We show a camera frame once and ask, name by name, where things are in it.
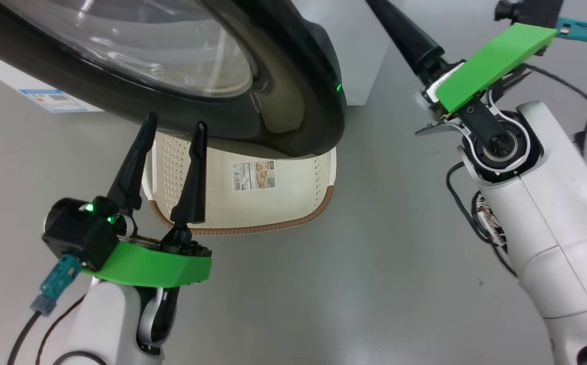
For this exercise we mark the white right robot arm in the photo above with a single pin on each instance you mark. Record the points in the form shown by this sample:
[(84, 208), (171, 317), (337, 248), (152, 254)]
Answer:
[(552, 228)]

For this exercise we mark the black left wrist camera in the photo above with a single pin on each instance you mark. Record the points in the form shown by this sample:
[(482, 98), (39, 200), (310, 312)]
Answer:
[(80, 233)]

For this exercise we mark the white front-load washing machine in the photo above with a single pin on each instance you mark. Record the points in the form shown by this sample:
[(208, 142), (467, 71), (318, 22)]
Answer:
[(364, 50)]

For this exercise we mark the cream perforated laundry basket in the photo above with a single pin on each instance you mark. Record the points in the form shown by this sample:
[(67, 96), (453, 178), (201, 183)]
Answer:
[(283, 203)]

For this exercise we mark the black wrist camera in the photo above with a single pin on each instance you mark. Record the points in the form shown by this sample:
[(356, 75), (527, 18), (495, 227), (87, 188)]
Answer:
[(532, 10), (80, 233)]

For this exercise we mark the dark round washer door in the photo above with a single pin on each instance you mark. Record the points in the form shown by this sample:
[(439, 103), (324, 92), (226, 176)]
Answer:
[(298, 76)]

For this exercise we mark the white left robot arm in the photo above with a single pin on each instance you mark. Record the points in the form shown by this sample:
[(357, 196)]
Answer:
[(106, 324)]

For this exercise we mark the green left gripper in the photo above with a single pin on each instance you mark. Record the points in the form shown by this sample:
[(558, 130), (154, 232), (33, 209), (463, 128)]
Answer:
[(151, 263)]

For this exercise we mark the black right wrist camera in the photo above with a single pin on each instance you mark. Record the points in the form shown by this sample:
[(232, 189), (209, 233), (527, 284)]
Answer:
[(532, 10)]

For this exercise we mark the blue energy label sticker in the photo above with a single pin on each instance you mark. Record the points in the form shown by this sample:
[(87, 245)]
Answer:
[(52, 100)]

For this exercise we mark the paper label sticker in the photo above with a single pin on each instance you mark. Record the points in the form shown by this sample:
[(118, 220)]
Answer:
[(253, 176)]

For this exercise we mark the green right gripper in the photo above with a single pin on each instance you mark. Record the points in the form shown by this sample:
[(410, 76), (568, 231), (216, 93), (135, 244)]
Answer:
[(491, 66)]

